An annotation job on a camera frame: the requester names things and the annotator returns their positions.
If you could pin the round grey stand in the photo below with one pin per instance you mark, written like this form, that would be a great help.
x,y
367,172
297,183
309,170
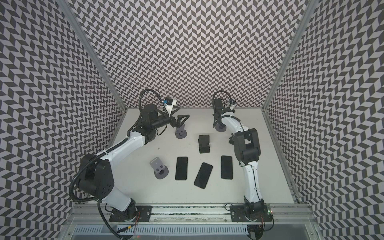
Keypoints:
x,y
220,128
180,133
160,169

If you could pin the aluminium mounting rail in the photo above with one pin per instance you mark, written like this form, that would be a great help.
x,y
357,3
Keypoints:
x,y
224,214

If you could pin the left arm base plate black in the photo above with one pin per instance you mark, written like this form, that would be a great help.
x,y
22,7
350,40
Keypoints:
x,y
130,215

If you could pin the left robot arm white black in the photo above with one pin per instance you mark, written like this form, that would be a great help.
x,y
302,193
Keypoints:
x,y
95,181

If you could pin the round grey stand back right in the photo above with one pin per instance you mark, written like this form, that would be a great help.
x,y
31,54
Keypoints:
x,y
220,128

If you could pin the white-edged phone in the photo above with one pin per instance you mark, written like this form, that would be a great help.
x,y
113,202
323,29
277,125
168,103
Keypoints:
x,y
181,169

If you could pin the round grey stand front left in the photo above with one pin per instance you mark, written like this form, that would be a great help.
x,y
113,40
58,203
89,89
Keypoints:
x,y
160,169

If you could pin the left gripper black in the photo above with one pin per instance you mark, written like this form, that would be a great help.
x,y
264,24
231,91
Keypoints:
x,y
179,123

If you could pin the round grey stand back centre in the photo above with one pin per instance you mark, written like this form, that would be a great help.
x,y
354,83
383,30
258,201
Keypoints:
x,y
180,133

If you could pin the black folding stand centre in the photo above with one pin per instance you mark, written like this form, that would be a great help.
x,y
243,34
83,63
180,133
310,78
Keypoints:
x,y
204,144

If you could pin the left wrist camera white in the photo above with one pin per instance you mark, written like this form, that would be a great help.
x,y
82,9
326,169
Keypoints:
x,y
169,104

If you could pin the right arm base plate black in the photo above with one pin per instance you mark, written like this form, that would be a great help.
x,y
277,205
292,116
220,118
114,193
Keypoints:
x,y
239,214

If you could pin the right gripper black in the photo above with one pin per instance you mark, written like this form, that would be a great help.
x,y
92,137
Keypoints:
x,y
217,111

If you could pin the white ventilation grille strip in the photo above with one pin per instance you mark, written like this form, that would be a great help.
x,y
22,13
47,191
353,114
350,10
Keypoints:
x,y
166,230

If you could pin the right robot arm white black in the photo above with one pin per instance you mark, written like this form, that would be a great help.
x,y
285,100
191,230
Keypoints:
x,y
246,147

